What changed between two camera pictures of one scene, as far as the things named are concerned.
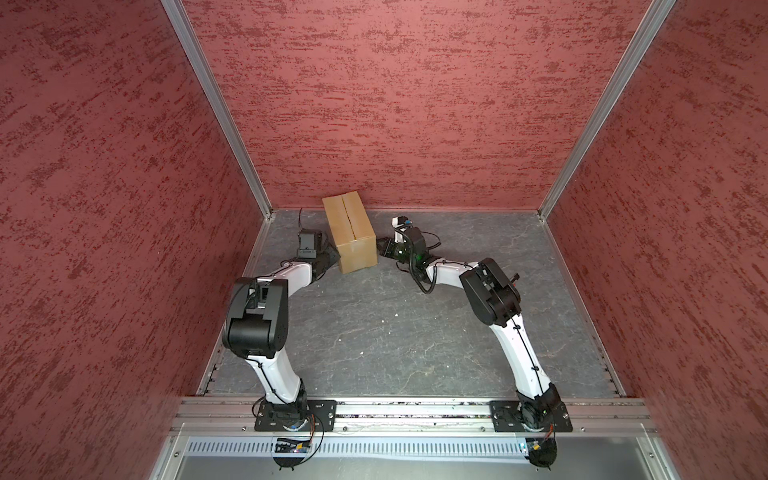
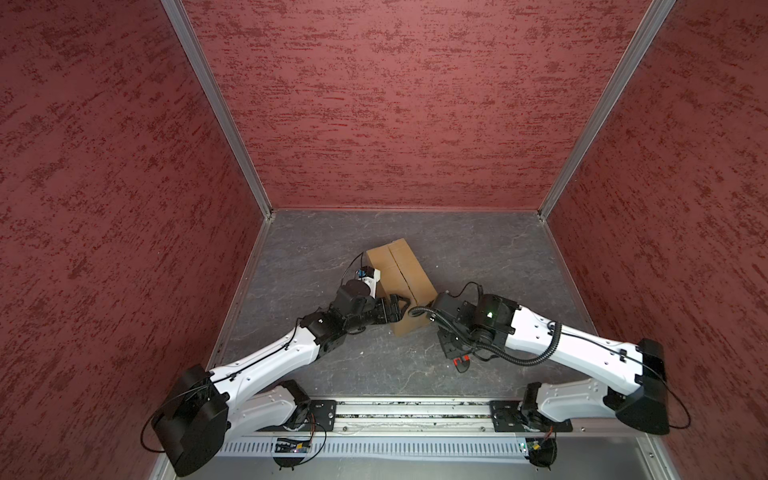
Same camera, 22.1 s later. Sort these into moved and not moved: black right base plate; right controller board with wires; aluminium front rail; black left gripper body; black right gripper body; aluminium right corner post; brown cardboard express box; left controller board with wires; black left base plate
Moved: black left gripper body; brown cardboard express box; black right gripper body
Not moved: left controller board with wires; right controller board with wires; aluminium right corner post; black left base plate; aluminium front rail; black right base plate
